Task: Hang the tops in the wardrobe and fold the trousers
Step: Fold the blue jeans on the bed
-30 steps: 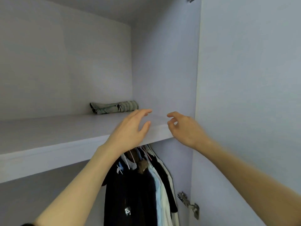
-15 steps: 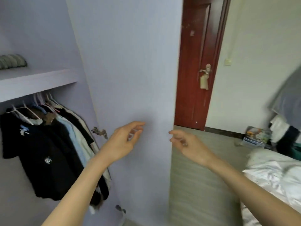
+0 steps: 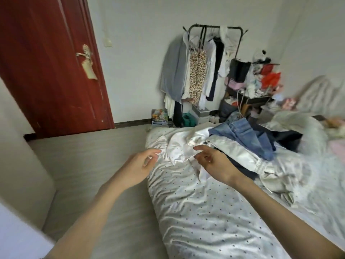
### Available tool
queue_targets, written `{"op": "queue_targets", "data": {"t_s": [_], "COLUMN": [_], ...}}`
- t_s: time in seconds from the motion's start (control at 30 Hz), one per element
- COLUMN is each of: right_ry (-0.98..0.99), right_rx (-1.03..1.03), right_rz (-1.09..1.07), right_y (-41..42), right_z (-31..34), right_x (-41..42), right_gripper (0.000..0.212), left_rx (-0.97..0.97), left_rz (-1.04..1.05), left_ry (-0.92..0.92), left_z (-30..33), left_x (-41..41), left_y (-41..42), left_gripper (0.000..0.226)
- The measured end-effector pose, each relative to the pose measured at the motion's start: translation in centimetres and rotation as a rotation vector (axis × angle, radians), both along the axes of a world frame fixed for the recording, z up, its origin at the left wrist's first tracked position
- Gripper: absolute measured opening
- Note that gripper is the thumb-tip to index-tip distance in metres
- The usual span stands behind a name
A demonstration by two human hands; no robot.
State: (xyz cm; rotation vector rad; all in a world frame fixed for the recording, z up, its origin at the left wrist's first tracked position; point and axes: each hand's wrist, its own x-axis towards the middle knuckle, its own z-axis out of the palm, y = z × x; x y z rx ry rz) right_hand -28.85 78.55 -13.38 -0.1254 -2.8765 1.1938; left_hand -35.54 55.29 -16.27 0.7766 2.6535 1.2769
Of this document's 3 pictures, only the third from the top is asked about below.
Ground blue jeans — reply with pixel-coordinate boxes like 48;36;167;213
209;117;277;162

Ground cream patterned pyjama top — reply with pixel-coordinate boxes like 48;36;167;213
280;151;345;238

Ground plush toys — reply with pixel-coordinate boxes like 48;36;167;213
323;117;345;140

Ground leopard print hanging garment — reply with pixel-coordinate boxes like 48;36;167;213
188;47;209;105

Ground white dotted bed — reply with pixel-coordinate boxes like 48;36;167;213
144;75;345;259

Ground light grey smocked garment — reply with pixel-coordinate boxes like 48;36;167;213
159;125;217;185

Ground grey hanging garment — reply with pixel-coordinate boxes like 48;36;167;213
159;34;190;104

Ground white crumpled blanket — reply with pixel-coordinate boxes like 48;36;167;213
267;110;331;155

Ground person's left forearm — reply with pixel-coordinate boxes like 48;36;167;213
46;181;133;259

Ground white storage box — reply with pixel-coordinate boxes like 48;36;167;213
191;105;212;125

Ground black garment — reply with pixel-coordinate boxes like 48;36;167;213
206;36;225;103
226;156;261;180

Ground dark denim jeans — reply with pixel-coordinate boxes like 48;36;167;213
264;127;304;154

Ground dark side table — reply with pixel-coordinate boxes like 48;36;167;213
225;86;273;120

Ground grey wooden wardrobe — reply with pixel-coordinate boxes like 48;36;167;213
0;77;57;259

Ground green object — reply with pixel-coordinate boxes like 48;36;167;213
182;113;198;128

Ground black bag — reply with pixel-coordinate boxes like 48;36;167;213
228;58;252;83

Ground pink box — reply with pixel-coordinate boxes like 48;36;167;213
226;78;247;91

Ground red wooden room door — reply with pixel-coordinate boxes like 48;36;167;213
0;0;115;140

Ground person's left hand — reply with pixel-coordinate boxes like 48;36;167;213
108;148;162;192

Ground person's right hand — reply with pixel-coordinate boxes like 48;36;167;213
193;145;244;188

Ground black white plush toy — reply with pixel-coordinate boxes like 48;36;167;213
252;49;269;66

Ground person's right forearm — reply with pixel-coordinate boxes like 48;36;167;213
232;172;345;259

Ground silver door handle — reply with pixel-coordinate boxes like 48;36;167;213
75;44;99;81

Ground black clothes rack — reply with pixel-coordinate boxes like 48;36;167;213
182;23;249;128

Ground black hanging garment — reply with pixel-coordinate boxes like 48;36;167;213
206;36;225;103

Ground red bag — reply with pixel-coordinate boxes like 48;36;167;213
260;63;282;90

